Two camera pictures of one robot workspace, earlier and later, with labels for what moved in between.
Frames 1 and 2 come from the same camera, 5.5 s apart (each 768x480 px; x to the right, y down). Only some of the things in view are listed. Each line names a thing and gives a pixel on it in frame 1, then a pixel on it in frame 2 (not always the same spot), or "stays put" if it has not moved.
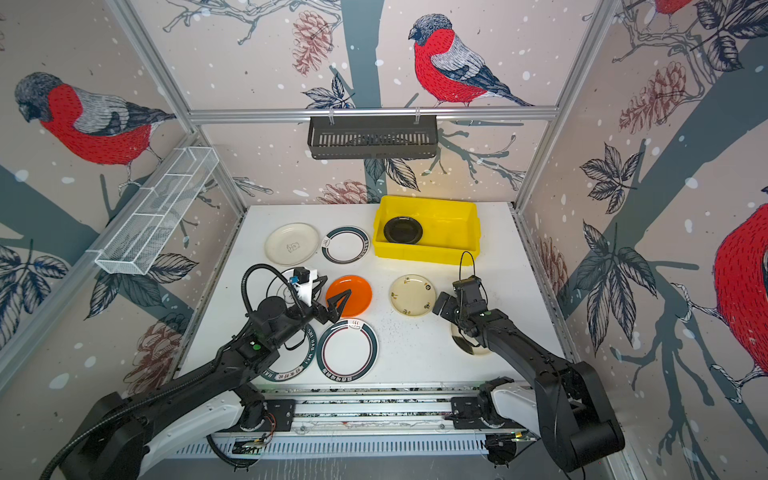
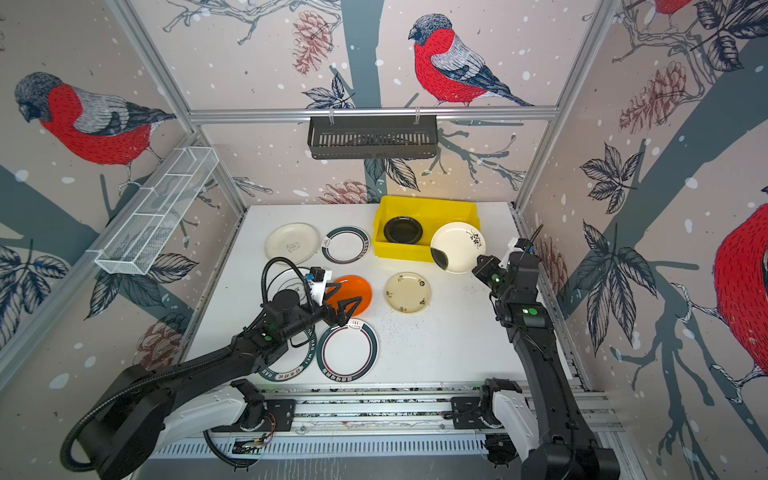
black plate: (403, 230) stays put
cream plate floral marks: (412, 295) stays put
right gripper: (448, 308) to (484, 269)
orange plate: (358, 300) stays put
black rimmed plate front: (347, 350) stays put
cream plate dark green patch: (465, 346) to (456, 246)
